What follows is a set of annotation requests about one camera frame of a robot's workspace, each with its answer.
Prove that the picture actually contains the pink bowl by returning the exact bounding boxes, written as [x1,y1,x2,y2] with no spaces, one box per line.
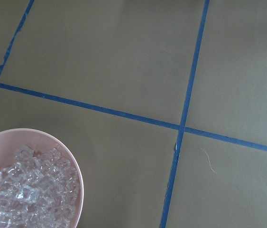
[0,128,84,228]

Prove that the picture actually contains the clear ice cubes pile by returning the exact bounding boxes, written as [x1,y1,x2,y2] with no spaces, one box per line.
[0,146,79,228]

